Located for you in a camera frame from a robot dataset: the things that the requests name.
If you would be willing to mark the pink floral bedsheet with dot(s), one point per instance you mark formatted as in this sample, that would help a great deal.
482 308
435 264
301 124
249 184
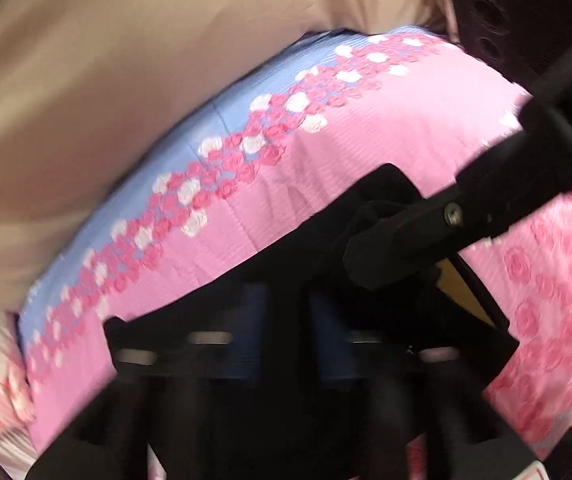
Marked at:
365 120

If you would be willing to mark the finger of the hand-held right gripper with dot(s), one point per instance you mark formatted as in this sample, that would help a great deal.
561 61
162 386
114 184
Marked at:
415 232

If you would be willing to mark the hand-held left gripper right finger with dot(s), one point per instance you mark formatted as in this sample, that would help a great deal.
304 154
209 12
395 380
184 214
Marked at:
331 332

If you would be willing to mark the beige cloth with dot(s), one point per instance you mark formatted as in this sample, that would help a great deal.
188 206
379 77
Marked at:
91 85

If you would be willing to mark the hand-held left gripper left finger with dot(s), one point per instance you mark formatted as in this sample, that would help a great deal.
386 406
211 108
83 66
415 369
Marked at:
258 332

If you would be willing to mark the black pants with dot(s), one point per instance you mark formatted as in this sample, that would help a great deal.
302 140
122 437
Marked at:
311 245

